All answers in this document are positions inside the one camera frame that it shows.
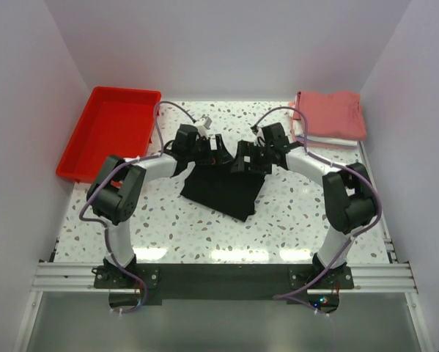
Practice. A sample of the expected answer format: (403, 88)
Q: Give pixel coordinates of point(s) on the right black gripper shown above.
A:
(248, 149)

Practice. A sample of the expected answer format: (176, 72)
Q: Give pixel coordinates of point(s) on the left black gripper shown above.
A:
(223, 155)

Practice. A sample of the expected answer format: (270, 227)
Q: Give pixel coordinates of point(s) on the black t shirt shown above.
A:
(220, 189)

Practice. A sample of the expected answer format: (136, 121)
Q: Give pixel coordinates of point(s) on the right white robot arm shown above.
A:
(352, 205)

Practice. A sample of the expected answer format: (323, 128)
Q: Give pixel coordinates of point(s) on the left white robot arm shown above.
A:
(113, 196)

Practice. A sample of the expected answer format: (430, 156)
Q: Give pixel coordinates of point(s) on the lavender folded t shirt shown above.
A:
(330, 142)

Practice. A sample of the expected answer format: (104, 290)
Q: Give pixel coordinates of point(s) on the pink folded t shirt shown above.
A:
(336, 115)

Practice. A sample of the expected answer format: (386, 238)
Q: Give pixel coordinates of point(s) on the red plastic tray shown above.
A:
(115, 121)

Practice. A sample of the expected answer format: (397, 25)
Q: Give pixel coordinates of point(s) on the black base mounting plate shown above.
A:
(152, 284)

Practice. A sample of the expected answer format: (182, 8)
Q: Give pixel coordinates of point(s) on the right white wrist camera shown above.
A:
(260, 139)

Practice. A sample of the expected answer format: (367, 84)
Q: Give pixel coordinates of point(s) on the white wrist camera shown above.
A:
(260, 139)
(203, 125)

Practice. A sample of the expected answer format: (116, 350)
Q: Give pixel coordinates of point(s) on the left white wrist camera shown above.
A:
(203, 125)

